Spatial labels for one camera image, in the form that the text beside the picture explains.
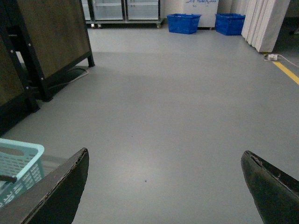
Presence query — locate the white power strip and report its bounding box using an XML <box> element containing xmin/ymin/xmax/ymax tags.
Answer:
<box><xmin>264</xmin><ymin>54</ymin><xmax>278</xmax><ymax>62</ymax></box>

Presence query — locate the blue plastic crate right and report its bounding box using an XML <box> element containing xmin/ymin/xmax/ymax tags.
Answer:
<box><xmin>215</xmin><ymin>13</ymin><xmax>246</xmax><ymax>35</ymax></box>

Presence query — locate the blue plastic crate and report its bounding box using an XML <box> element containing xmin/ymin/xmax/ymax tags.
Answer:
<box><xmin>215</xmin><ymin>13</ymin><xmax>246</xmax><ymax>35</ymax></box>
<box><xmin>167</xmin><ymin>14</ymin><xmax>201</xmax><ymax>35</ymax></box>

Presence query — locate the light blue plastic basket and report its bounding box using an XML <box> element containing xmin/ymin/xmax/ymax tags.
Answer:
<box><xmin>0</xmin><ymin>138</ymin><xmax>44</xmax><ymax>208</ymax></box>

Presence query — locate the dark wooden display stand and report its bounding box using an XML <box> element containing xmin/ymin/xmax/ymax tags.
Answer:
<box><xmin>0</xmin><ymin>0</ymin><xmax>94</xmax><ymax>133</ymax></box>

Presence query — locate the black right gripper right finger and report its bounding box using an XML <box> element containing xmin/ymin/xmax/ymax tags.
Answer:
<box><xmin>241</xmin><ymin>150</ymin><xmax>299</xmax><ymax>224</ymax></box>

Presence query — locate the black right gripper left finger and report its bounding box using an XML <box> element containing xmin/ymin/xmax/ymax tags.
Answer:
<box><xmin>0</xmin><ymin>148</ymin><xmax>89</xmax><ymax>224</ymax></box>

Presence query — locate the blue plastic crate left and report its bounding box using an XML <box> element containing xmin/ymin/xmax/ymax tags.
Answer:
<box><xmin>167</xmin><ymin>14</ymin><xmax>201</xmax><ymax>35</ymax></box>

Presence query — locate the white folded panel stack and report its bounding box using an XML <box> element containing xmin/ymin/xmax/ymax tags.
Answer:
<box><xmin>242</xmin><ymin>0</ymin><xmax>291</xmax><ymax>53</ymax></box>

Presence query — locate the glass door cabinet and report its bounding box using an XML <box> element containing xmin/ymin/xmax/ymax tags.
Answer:
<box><xmin>81</xmin><ymin>0</ymin><xmax>165</xmax><ymax>29</ymax></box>

